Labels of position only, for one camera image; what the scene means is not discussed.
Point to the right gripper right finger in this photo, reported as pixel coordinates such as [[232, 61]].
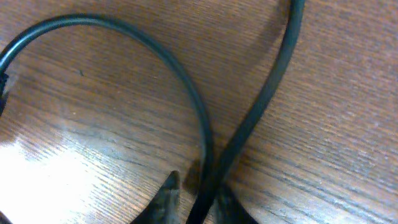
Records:
[[229, 210]]

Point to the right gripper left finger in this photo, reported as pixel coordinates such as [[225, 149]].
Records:
[[163, 208]]

